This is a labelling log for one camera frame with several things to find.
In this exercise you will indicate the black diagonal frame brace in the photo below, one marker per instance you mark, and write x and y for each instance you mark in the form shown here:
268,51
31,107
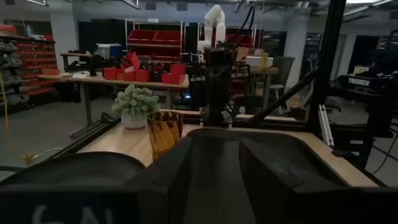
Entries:
289,93

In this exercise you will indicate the amber ribbed glass cup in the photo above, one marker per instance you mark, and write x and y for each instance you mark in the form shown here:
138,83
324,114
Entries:
163,133

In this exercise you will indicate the white aluminium extrusion bar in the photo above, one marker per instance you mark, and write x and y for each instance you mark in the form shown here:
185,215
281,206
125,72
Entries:
326,124

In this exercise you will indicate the yellow plug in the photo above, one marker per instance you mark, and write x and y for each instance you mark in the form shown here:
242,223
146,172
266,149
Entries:
29,157

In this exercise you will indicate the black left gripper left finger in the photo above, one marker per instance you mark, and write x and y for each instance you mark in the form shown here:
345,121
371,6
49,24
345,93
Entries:
168,186

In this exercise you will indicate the green plant in white pot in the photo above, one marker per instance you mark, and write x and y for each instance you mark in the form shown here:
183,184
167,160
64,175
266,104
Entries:
135,104

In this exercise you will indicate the black vertical frame post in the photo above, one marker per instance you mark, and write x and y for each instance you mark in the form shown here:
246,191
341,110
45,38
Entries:
326,62

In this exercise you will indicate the yellow bottle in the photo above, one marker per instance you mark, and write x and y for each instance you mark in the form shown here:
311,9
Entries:
264,60

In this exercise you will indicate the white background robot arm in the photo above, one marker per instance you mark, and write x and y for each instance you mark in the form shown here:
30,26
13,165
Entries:
214,28

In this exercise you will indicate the small round wooden table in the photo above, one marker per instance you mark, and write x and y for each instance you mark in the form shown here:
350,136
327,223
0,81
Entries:
264,73

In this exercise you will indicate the shelf unit with red drawers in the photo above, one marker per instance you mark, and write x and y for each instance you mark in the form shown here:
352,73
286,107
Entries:
31,68

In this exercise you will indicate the black table edge rail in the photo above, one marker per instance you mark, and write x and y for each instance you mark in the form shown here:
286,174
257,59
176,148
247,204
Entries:
87,135

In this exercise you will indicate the white box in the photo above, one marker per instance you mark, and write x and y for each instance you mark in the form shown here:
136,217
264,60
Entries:
253,61

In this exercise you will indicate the red plastic bin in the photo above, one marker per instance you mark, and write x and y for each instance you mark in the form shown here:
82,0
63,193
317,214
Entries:
142,76
133,59
178,69
126,76
172,78
109,73

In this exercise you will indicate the long wooden workbench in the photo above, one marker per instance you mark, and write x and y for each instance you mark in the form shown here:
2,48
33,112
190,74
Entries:
93,79

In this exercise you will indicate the white and blue container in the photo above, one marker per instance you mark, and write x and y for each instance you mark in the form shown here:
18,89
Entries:
109,50

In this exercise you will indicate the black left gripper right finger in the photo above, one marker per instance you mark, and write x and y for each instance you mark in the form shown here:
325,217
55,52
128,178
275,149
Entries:
267,193

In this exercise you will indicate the ceiling light strip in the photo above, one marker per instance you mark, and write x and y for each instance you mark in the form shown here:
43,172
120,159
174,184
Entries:
367,6
130,3

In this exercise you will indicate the white rack with red bins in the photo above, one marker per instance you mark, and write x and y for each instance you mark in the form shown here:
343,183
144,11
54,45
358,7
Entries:
155,40

